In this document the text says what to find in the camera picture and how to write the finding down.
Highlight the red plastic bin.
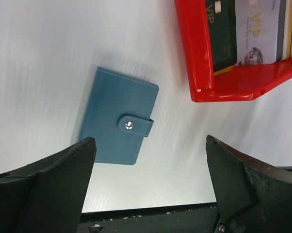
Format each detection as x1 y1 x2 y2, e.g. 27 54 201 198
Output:
175 0 292 102

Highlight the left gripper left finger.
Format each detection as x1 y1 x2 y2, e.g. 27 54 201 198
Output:
0 137 97 233

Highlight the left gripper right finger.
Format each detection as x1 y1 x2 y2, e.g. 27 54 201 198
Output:
206 135 292 233

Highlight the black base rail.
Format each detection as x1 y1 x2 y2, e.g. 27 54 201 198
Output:
77 202 219 233

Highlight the blue leather card holder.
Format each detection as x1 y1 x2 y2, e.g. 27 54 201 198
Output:
78 67 159 165

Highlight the stack of cards in bin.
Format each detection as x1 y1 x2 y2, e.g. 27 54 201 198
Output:
276 0 292 61

